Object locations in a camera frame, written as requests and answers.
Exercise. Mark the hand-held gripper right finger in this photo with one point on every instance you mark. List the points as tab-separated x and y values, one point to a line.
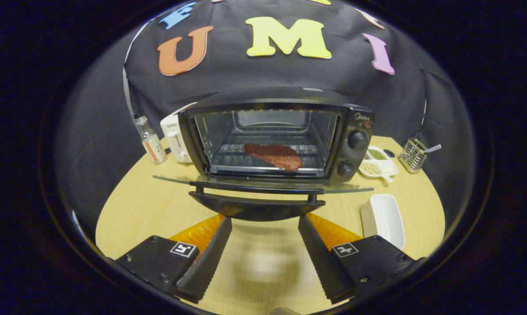
322	262

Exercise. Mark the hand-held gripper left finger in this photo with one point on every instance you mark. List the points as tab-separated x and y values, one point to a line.
208	262

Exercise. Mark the red meat slice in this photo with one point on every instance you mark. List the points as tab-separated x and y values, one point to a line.
276	155

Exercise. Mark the black toaster oven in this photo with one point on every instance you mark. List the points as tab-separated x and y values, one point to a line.
355	127

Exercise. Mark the white ribbed tray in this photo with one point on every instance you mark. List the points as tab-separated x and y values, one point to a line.
385	218

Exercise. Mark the white divided dish with grains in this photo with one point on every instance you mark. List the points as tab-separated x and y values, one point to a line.
388	166

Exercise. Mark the white kitchen appliance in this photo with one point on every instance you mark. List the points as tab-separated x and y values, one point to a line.
176	144

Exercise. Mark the black table grommet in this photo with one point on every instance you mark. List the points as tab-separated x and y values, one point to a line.
389	153

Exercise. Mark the small clear bottle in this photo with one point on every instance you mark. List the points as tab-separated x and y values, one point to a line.
151	144

